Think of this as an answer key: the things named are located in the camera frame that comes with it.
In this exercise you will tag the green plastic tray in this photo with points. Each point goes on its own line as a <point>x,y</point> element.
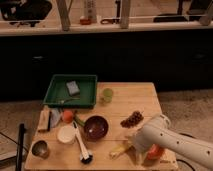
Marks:
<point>57,90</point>

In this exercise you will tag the wooden block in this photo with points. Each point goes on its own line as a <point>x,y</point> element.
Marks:
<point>43,120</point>

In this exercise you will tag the dark purple bowl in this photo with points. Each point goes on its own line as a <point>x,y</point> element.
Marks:
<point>95,128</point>

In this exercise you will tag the white grey cloth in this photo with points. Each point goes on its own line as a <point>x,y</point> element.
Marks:
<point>55,117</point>

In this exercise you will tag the bunch of dark grapes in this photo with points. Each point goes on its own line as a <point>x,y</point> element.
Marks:
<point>135,118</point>

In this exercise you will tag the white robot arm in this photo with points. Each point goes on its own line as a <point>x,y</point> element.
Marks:
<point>156,131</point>

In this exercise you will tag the black pole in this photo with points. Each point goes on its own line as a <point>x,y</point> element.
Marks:
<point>20,147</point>

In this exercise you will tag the red orange bowl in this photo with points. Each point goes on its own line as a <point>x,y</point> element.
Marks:
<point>155,152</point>

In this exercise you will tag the white cup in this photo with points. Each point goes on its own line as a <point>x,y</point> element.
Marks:
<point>66,134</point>

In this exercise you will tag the metal fork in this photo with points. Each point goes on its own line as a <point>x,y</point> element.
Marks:
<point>67,100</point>

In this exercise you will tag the green plastic cup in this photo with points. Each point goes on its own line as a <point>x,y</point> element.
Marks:
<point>107,95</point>

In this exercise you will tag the grey blue sponge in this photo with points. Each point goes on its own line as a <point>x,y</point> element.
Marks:
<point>73,88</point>

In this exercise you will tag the white handled dish brush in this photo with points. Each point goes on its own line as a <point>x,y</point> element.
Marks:
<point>86,157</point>

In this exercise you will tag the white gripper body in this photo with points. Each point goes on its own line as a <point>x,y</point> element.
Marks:
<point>140,157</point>

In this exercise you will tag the metal cup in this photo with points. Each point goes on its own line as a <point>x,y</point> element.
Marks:
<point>41,149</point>

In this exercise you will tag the yellow banana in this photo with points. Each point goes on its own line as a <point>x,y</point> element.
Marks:
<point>119,150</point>

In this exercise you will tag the red object on shelf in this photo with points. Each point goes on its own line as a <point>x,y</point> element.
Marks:
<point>84,21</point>

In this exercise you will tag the black office chair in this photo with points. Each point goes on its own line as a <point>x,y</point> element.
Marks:
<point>30,12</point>

